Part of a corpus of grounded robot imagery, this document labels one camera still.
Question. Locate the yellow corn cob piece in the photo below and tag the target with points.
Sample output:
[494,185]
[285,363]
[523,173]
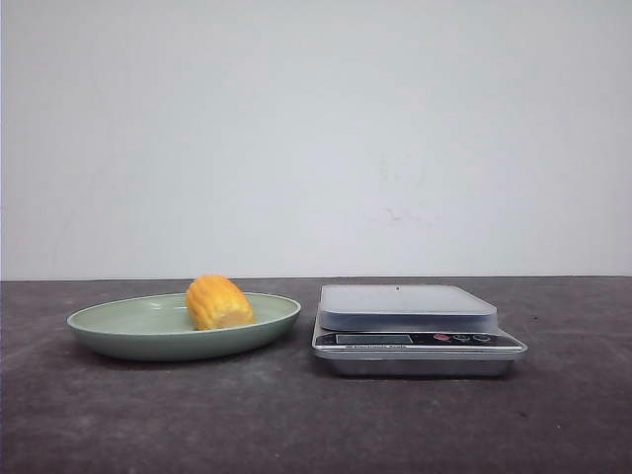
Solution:
[215,302]

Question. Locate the silver digital kitchen scale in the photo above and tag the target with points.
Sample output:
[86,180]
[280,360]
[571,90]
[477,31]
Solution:
[414,330]

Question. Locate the green shallow plate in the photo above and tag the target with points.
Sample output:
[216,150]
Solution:
[159,328]

